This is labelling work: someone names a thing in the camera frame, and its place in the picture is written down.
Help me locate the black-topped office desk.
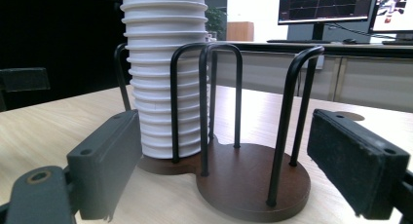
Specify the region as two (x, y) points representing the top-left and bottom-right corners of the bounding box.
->
(207, 40), (413, 114)

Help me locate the brown wooden box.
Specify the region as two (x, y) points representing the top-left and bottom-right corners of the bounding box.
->
(225, 20), (255, 43)

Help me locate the black monitor cable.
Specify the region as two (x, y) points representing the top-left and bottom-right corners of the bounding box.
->
(323, 22), (372, 37)

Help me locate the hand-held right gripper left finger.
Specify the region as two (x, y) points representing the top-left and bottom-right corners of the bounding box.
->
(66, 109), (144, 221)

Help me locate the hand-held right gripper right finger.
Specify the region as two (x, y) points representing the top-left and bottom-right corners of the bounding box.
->
(306, 108), (411, 221)

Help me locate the stack of white paper cups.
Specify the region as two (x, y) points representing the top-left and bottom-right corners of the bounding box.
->
(117, 0), (209, 160)

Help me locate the black chair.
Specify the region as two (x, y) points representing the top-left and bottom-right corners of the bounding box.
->
(0, 66), (52, 112)

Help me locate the wooden cup holder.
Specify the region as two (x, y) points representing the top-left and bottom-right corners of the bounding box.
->
(113, 42), (325, 223)

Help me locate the green potted plant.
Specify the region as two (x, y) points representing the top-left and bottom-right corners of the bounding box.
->
(206, 6), (228, 41)

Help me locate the computer monitor with white screen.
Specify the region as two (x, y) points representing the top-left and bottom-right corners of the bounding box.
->
(369, 0), (413, 45)

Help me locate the round table grommet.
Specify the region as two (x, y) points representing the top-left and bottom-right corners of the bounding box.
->
(334, 111), (366, 123)

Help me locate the computer monitor with dark graph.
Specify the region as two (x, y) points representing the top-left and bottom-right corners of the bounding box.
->
(278, 0), (380, 42)

